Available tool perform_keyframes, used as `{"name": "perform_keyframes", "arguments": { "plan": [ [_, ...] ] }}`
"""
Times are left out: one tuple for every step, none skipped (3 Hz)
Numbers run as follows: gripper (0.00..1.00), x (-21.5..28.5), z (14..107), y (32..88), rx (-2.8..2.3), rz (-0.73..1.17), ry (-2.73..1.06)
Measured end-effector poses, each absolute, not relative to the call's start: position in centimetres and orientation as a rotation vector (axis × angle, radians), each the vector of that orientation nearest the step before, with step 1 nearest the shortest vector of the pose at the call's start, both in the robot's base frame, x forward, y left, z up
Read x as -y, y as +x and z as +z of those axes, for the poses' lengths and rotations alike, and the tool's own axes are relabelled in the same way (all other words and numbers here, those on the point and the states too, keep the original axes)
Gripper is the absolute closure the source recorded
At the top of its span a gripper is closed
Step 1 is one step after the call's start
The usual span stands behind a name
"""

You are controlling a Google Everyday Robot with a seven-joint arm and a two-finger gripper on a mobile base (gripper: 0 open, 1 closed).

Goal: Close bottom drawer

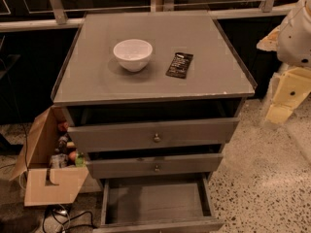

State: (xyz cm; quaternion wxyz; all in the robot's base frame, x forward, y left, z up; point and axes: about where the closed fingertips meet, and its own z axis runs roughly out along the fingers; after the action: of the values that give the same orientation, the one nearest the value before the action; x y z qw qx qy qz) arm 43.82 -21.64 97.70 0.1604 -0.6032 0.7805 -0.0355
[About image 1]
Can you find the metal window railing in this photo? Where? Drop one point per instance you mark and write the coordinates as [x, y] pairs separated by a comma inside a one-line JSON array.
[[27, 15]]

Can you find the silver can in box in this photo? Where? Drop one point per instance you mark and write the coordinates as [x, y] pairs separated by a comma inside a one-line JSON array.
[[59, 161]]

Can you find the white ceramic bowl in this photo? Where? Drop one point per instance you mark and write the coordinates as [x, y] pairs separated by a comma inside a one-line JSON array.
[[133, 54]]

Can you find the open cardboard box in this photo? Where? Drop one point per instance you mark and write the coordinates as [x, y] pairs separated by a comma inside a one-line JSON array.
[[46, 185]]

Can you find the green bottle in box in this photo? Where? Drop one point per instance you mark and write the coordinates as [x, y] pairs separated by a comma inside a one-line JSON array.
[[80, 160]]

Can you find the grey top drawer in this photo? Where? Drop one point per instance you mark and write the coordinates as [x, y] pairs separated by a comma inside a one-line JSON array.
[[153, 135]]

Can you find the grey bottom drawer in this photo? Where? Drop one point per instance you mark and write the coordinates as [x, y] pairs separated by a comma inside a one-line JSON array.
[[164, 204]]

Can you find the grey middle drawer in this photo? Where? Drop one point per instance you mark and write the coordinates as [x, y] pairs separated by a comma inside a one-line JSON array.
[[154, 166]]

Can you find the red item in box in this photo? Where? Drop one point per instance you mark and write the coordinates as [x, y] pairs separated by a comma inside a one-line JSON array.
[[63, 126]]

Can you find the grey drawer cabinet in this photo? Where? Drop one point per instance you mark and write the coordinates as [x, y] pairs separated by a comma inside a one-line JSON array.
[[93, 89]]

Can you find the foam gripper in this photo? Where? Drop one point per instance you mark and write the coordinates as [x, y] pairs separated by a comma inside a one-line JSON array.
[[295, 44]]

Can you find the grey drawer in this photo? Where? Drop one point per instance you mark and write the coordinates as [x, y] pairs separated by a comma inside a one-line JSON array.
[[154, 166], [153, 135], [164, 204]]

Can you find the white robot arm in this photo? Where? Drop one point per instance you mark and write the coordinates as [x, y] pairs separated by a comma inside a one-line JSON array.
[[299, 17]]

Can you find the black snack packet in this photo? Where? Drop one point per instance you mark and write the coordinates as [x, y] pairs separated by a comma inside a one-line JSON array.
[[180, 65]]

